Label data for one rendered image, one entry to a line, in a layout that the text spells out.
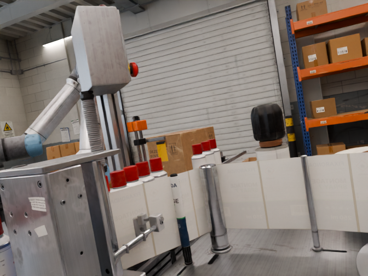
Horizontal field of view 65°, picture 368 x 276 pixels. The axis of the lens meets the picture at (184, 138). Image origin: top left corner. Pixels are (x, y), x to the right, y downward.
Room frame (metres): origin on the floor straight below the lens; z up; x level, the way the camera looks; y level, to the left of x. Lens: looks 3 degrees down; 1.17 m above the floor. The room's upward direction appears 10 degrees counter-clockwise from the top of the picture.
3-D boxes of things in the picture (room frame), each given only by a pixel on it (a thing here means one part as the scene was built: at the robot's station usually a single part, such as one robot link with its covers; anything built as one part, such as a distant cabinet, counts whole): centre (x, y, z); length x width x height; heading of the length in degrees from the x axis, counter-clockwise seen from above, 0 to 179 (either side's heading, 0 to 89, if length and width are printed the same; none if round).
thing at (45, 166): (0.42, 0.18, 1.14); 0.14 x 0.11 x 0.01; 150
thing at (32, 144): (0.97, 0.53, 1.17); 0.11 x 0.11 x 0.08; 28
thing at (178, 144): (1.59, 0.01, 0.99); 0.30 x 0.24 x 0.27; 141
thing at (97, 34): (0.79, 0.18, 1.38); 0.17 x 0.10 x 0.19; 25
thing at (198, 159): (1.02, -0.04, 0.98); 0.05 x 0.05 x 0.20
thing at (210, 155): (1.07, -0.07, 0.98); 0.05 x 0.05 x 0.20
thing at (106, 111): (0.87, 0.20, 1.16); 0.04 x 0.04 x 0.67; 60
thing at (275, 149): (0.77, -0.22, 1.03); 0.09 x 0.09 x 0.30
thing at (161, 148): (0.85, 0.07, 1.09); 0.03 x 0.01 x 0.06; 60
